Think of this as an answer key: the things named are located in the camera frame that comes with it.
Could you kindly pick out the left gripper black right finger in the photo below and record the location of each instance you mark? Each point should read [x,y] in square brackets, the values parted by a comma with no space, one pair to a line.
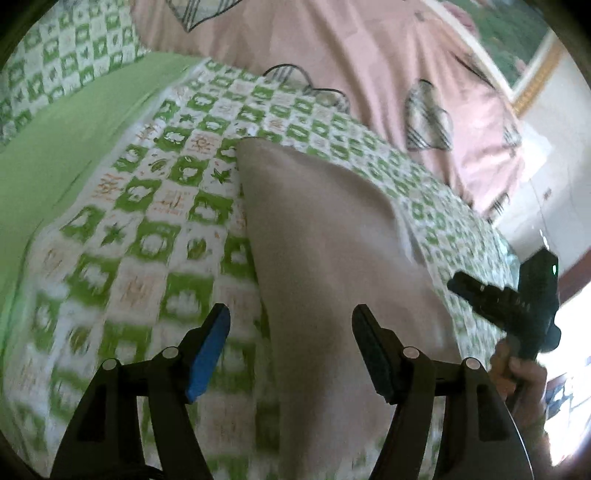
[455,403]

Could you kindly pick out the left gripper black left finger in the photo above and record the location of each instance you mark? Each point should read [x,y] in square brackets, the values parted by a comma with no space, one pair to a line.
[132,421]

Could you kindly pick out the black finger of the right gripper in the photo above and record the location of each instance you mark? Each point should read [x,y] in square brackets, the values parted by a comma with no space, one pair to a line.
[498,306]

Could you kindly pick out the beige knit sweater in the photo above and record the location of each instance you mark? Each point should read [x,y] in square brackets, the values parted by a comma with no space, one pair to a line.
[324,240]

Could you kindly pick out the person's right hand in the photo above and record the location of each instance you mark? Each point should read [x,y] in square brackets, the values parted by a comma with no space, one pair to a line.
[525,381]

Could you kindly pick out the green white checkered bedsheet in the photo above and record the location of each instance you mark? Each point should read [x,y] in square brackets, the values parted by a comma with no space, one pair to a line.
[122,223]

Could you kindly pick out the framed landscape painting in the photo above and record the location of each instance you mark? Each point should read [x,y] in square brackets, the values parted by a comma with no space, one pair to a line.
[512,41]

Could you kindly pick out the pink quilt with plaid hearts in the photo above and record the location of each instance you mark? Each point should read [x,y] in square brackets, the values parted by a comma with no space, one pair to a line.
[396,66]

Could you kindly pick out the brown wooden door frame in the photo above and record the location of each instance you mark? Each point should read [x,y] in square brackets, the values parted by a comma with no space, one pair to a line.
[576,278]

